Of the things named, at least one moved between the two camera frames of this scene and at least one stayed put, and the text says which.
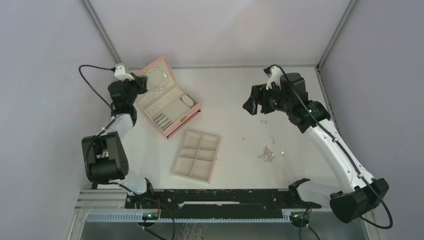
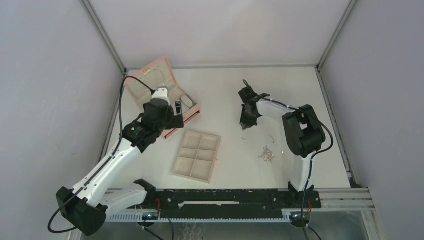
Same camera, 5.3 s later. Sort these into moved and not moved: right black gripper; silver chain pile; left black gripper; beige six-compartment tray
Moved: left black gripper; right black gripper
Not moved: beige six-compartment tray; silver chain pile
